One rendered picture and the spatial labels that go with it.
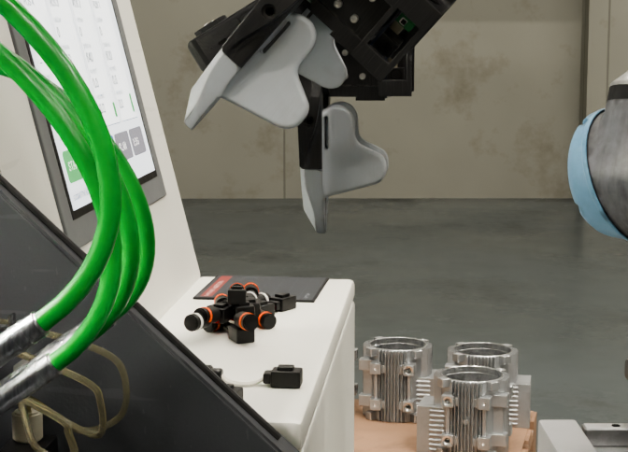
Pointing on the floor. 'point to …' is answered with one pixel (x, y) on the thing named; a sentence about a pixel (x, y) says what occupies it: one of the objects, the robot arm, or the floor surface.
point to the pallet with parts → (442, 399)
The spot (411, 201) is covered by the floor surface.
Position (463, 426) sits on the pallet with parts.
